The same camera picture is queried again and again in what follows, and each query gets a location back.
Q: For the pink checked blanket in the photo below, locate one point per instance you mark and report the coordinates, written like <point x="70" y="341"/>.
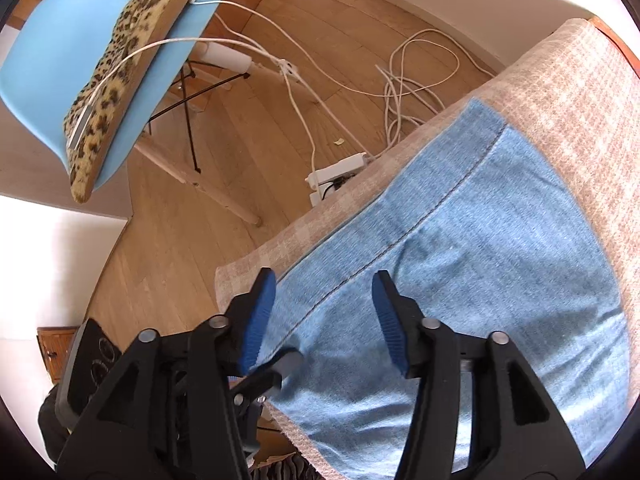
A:
<point x="575" y="110"/>

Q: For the orange mattress sheet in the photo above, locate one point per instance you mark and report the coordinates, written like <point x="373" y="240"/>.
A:
<point x="622" y="45"/>

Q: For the leopard print cushion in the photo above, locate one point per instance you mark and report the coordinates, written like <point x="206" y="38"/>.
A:
<point x="130" y="25"/>

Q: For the white cylinder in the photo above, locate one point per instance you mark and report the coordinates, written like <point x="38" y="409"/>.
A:
<point x="227" y="57"/>

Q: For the white power strip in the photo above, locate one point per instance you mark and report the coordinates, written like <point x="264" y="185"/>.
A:
<point x="335" y="170"/>

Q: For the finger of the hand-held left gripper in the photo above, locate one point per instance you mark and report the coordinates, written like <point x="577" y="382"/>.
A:
<point x="260" y="392"/>
<point x="282" y="362"/>

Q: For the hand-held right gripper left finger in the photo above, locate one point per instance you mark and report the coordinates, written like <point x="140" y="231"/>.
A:
<point x="259" y="315"/>

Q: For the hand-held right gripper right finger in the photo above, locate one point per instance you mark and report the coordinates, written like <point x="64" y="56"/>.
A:
<point x="387" y="320"/>

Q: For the zebra print cloth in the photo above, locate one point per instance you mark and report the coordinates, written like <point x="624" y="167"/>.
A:
<point x="280" y="470"/>

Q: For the light blue chair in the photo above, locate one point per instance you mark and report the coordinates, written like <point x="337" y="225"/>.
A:
<point x="45" y="60"/>

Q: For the light blue denim pants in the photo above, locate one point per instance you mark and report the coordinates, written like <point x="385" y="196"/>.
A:
<point x="475" y="240"/>

